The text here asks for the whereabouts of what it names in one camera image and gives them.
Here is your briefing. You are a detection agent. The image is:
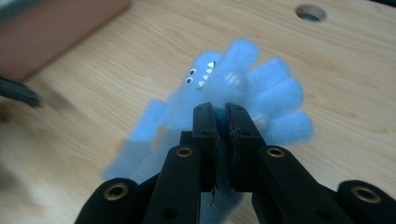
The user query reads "blue knit glove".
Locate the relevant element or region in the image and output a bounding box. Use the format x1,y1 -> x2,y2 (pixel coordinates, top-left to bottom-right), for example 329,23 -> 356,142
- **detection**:
102,37 -> 316,224

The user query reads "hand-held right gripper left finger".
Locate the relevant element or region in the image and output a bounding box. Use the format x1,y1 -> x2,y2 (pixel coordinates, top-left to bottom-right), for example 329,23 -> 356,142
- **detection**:
142,102 -> 219,224

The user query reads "pink plastic basin grey rim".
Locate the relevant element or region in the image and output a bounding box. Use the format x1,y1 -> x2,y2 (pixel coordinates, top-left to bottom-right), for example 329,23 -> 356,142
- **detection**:
0,0 -> 131,83

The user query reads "grey round cable grommet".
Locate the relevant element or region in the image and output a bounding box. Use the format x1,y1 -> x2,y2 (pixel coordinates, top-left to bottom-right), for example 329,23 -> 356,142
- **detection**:
294,3 -> 328,23

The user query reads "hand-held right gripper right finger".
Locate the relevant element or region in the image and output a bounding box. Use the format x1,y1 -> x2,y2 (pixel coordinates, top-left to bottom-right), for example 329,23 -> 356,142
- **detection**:
225,102 -> 357,224

